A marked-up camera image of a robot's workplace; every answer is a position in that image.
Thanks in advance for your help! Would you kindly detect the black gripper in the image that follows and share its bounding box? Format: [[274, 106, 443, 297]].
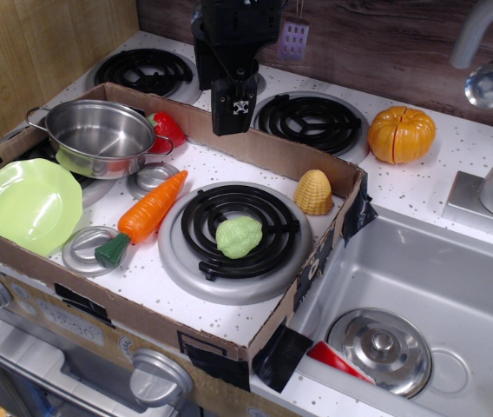
[[193, 29, 279, 136]]

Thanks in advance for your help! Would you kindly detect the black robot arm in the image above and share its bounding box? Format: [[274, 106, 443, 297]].
[[191, 1, 288, 136]]

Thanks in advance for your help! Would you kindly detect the steel pot lid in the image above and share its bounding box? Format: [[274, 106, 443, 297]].
[[325, 308, 433, 399]]

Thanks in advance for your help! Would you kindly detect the red toy strawberry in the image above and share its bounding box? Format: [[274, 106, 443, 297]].
[[147, 111, 186, 154]]

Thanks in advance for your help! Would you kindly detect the back left black burner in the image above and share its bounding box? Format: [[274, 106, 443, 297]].
[[86, 48, 202, 104]]

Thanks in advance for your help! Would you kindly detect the purple toy spatula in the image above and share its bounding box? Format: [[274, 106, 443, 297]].
[[277, 1, 310, 61]]

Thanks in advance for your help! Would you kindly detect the back right black burner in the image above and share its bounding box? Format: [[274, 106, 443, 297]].
[[252, 91, 369, 164]]

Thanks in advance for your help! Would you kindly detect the grey stove top knob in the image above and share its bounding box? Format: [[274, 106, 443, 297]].
[[62, 226, 117, 278], [126, 162, 180, 200]]

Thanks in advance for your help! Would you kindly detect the yellow toy corn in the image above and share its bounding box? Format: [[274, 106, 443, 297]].
[[293, 169, 332, 215]]

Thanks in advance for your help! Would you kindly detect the orange toy carrot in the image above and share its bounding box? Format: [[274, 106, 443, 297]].
[[95, 170, 188, 268]]

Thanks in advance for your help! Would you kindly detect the front right black burner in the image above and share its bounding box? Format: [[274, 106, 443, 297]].
[[158, 182, 312, 306]]

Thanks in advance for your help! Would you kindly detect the orange toy pumpkin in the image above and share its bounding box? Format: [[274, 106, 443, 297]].
[[367, 106, 437, 164]]

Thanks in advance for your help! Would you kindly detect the light green plastic plate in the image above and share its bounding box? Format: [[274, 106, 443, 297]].
[[0, 158, 82, 256]]

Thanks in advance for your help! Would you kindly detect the brown cardboard fence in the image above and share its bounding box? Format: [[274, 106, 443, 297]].
[[0, 83, 372, 387]]

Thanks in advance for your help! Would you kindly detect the red toy pepper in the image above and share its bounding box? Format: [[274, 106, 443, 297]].
[[307, 341, 376, 385]]

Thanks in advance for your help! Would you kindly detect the grey toy faucet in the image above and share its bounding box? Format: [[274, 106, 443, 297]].
[[443, 1, 493, 225]]

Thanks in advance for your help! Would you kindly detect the grey sink basin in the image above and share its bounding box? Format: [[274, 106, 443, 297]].
[[291, 209, 493, 416]]

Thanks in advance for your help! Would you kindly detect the steel pot with handles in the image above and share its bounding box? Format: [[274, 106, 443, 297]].
[[25, 99, 174, 180]]

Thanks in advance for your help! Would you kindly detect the grey oven door handle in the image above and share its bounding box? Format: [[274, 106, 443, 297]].
[[0, 320, 139, 416]]

